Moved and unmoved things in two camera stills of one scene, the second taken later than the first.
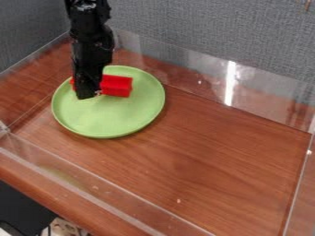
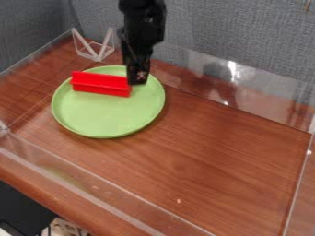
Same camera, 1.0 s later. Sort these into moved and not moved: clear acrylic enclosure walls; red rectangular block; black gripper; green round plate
Moved: black gripper
Not moved: green round plate; red rectangular block; clear acrylic enclosure walls
